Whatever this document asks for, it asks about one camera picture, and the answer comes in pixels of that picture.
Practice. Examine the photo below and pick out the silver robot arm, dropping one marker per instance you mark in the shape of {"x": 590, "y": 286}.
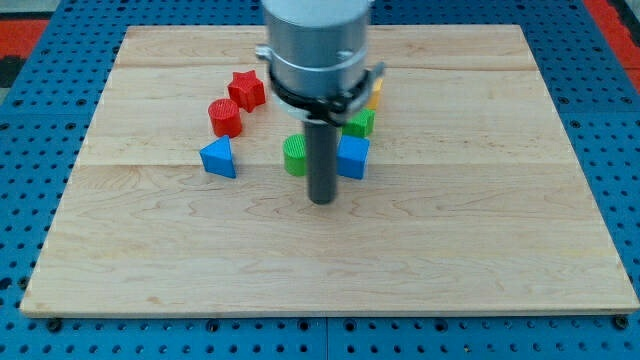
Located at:
{"x": 316, "y": 53}

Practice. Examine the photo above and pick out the blue triangle block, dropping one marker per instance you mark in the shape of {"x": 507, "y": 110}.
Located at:
{"x": 217, "y": 157}

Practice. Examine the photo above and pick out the green cylinder block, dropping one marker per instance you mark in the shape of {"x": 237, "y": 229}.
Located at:
{"x": 294, "y": 155}

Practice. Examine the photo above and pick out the dark grey pointer rod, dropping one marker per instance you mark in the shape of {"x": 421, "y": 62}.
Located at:
{"x": 321, "y": 162}

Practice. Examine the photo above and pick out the blue cube block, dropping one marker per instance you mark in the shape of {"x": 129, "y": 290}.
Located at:
{"x": 352, "y": 156}

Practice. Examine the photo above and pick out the green cube block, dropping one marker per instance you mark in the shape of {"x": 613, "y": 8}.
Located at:
{"x": 361, "y": 125}

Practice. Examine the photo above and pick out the yellow block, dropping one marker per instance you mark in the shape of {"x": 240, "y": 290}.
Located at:
{"x": 375, "y": 95}

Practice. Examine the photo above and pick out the red cylinder block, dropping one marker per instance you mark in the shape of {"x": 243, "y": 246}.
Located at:
{"x": 225, "y": 118}

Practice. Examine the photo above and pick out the red star block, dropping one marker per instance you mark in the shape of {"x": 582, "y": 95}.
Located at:
{"x": 247, "y": 90}

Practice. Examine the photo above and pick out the wooden board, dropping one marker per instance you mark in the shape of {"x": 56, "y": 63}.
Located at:
{"x": 473, "y": 202}

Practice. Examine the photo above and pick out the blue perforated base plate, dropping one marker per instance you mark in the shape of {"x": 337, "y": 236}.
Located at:
{"x": 49, "y": 107}

